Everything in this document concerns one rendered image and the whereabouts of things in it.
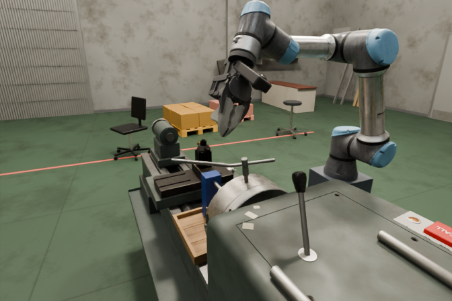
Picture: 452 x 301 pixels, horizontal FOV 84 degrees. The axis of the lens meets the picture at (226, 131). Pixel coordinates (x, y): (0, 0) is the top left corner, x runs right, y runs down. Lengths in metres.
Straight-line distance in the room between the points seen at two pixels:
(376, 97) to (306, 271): 0.70
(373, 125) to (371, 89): 0.15
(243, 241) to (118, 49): 7.76
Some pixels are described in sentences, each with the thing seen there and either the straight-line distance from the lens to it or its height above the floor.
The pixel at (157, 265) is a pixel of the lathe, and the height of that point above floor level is 0.54.
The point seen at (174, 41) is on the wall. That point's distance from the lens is 8.31.
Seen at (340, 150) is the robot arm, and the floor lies 1.24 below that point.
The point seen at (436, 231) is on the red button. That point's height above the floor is 1.27.
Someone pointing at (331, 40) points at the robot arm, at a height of 1.69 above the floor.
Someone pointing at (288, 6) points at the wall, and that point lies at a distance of 10.04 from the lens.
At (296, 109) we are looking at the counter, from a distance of 7.67.
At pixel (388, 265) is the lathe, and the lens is 0.64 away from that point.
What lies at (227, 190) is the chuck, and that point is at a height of 1.21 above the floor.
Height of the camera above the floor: 1.65
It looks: 17 degrees down
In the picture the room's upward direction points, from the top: straight up
